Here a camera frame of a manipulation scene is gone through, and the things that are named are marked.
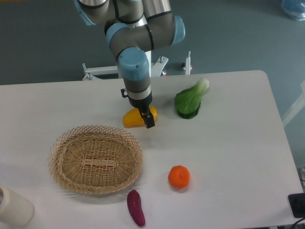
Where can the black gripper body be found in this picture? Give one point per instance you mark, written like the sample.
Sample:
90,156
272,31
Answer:
142,103

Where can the yellow mango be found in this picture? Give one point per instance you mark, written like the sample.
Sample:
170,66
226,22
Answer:
132,119

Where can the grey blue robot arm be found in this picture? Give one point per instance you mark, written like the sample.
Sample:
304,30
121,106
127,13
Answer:
133,28

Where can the green bok choy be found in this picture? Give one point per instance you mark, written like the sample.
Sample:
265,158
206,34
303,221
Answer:
187,102

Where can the orange tangerine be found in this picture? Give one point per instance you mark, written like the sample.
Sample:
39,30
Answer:
179,177

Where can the woven wicker basket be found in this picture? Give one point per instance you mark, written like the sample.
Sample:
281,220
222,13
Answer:
95,159

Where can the purple sweet potato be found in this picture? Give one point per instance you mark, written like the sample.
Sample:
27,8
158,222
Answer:
135,208

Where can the cream cylindrical bottle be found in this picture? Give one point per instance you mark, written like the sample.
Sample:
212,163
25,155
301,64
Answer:
15,210

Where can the black device at edge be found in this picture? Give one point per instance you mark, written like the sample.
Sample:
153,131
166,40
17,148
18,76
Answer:
297,204

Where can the white frame at right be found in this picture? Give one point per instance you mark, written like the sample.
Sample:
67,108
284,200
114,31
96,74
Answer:
295,108

